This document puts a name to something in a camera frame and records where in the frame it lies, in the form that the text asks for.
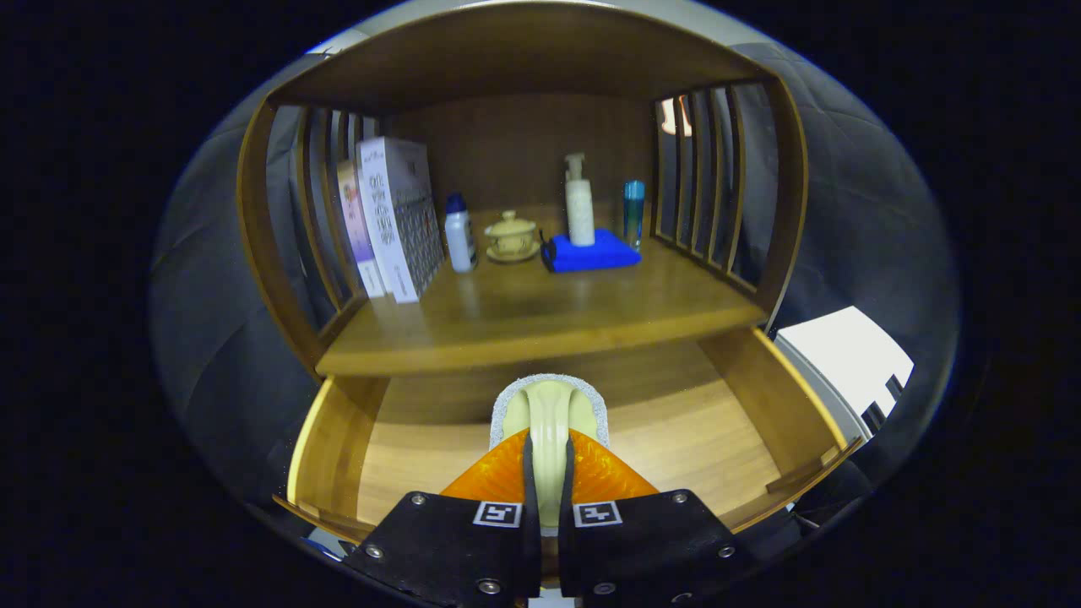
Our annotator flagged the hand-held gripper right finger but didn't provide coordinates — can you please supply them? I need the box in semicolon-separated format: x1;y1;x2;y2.
557;426;757;608

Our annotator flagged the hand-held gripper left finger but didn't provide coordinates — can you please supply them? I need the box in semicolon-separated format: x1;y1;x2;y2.
342;426;541;608

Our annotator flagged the wooden drawer with black knob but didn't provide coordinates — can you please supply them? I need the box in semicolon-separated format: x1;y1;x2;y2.
272;325;864;546

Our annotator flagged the wooden countertop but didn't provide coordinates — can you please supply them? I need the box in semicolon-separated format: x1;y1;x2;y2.
317;203;768;377

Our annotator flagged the white filing cabinet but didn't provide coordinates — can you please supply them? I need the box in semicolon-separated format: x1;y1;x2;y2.
773;306;915;436

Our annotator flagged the blue folded cloth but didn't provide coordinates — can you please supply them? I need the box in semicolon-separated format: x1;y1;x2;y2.
540;228;643;274

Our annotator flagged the white bottle with blue cap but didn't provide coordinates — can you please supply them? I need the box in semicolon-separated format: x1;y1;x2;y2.
444;193;479;273

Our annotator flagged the yellow lidded teacup with saucer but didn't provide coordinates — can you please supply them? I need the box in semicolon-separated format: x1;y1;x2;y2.
484;210;541;263

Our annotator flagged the thick white book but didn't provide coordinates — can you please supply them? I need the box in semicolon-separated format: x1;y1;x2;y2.
356;137;446;303

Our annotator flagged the purple book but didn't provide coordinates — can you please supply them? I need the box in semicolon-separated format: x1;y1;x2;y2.
336;160;387;298

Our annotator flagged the clear blue bottle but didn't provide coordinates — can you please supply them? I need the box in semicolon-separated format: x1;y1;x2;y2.
623;180;646;250

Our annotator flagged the white pump bottle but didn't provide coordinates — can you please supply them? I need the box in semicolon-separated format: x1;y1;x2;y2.
564;153;596;247

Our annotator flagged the black backdrop cloth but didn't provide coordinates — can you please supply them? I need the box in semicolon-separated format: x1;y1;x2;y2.
150;42;959;508

